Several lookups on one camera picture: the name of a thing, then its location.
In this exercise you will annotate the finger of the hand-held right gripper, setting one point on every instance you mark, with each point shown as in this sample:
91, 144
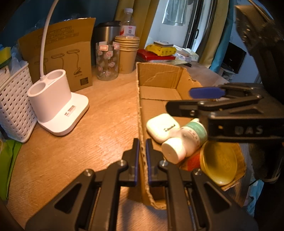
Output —
188, 107
204, 92

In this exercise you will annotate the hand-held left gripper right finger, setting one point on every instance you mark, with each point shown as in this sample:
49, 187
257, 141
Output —
149, 168

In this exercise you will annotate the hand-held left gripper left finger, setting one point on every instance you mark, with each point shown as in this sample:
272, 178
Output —
136, 165

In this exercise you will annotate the white earbuds case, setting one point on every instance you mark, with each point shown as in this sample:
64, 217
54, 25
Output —
159, 126

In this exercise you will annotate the white pill bottle green label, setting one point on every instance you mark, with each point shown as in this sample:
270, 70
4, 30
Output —
177, 148

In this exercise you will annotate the red tin can gold lid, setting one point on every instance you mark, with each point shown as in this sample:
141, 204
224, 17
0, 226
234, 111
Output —
218, 162

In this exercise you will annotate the brown cardboard box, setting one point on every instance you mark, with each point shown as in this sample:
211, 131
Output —
155, 75

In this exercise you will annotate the white computer desk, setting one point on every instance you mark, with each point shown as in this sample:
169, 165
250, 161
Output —
226, 74

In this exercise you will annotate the blue curtain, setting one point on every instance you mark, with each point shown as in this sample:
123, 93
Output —
224, 53

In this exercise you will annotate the black monitor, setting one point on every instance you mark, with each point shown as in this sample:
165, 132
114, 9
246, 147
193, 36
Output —
235, 57

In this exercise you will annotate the yellow curtain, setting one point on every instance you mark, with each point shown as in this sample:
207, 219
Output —
144, 17
213, 44

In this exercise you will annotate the yellow tissue pack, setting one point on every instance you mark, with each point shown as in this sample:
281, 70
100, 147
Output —
164, 51

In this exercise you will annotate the white flat device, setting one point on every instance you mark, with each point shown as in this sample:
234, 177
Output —
163, 43

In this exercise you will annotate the red folder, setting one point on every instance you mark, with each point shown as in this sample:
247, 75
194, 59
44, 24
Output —
146, 56

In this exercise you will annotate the stack of brown paper cups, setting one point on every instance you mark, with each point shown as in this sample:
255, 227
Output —
126, 60

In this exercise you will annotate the hanging pale garment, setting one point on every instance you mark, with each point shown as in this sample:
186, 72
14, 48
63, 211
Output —
175, 13

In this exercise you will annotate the patterned glass jar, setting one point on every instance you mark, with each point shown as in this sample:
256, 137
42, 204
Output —
107, 64

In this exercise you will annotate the clear plastic water bottle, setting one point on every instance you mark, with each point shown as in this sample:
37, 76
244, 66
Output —
127, 24

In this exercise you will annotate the white desk lamp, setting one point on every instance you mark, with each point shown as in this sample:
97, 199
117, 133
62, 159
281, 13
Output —
53, 95

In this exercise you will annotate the stainless steel thermos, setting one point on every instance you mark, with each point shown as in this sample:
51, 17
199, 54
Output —
106, 33

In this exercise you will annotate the green packet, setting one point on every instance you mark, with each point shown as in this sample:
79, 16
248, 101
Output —
8, 160

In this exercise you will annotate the white plastic basket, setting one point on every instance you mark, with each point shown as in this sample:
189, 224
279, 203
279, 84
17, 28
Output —
15, 104

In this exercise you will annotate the printed lamp packaging box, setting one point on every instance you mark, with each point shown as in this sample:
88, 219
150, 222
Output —
66, 44

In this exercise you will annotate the yellow green sponge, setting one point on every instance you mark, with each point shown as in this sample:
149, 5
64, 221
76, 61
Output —
4, 55

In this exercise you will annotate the dark teal curtain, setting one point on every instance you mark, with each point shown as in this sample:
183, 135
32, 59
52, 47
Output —
26, 13

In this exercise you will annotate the black sliding door frame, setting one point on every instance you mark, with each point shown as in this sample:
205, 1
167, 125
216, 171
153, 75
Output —
197, 22

